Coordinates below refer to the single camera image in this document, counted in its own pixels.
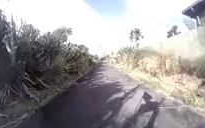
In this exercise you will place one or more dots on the grey asphalt path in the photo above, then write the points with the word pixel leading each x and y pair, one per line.
pixel 100 96

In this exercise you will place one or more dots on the tree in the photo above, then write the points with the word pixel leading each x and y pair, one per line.
pixel 173 31
pixel 136 34

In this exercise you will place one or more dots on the dry bushes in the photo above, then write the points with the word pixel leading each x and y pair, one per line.
pixel 156 60

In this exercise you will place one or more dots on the tall flax bushes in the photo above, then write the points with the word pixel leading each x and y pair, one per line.
pixel 33 56

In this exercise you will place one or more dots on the dry grass verge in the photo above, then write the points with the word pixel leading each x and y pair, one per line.
pixel 171 86

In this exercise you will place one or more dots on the pale fence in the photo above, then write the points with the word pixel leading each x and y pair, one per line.
pixel 186 43

